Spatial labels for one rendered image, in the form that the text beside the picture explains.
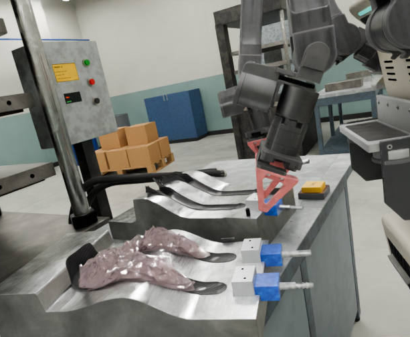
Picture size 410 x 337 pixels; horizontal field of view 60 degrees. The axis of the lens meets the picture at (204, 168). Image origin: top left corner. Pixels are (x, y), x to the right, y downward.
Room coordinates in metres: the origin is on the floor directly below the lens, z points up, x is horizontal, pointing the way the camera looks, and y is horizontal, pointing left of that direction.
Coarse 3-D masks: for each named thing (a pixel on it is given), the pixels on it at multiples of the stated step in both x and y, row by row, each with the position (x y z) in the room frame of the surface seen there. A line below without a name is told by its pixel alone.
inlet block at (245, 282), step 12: (240, 276) 0.55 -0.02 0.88; (252, 276) 0.54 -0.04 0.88; (264, 276) 0.56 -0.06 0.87; (276, 276) 0.55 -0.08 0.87; (240, 288) 0.53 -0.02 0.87; (252, 288) 0.53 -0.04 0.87; (264, 288) 0.53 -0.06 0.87; (276, 288) 0.52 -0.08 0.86; (288, 288) 0.53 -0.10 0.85; (264, 300) 0.53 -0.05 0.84; (276, 300) 0.52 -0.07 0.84
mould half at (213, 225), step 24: (192, 192) 1.01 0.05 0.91; (288, 192) 0.94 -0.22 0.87; (120, 216) 1.06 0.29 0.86; (144, 216) 0.95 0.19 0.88; (168, 216) 0.91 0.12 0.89; (192, 216) 0.88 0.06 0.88; (216, 216) 0.83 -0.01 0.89; (240, 216) 0.79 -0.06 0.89; (264, 216) 0.80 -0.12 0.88; (288, 216) 0.92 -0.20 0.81; (216, 240) 0.83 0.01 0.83; (240, 240) 0.79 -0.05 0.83
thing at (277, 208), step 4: (252, 196) 0.84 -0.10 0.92; (256, 196) 0.83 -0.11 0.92; (248, 200) 0.82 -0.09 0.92; (252, 200) 0.81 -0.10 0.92; (256, 200) 0.81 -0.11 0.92; (264, 200) 0.83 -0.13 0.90; (268, 200) 0.83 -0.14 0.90; (280, 200) 0.81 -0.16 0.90; (248, 204) 0.82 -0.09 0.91; (252, 204) 0.81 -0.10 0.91; (256, 204) 0.81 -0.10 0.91; (276, 204) 0.79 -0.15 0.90; (280, 204) 0.81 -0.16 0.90; (252, 208) 0.81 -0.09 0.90; (256, 208) 0.81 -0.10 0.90; (272, 208) 0.79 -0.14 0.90; (276, 208) 0.78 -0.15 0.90; (280, 208) 0.79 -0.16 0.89; (284, 208) 0.79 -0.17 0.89; (288, 208) 0.78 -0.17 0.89; (292, 208) 0.78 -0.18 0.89; (296, 208) 0.77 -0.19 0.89; (300, 208) 0.77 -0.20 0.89; (264, 212) 0.80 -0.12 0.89; (268, 212) 0.80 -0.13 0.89; (272, 212) 0.79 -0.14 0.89; (276, 212) 0.78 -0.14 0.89; (280, 212) 0.80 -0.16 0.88
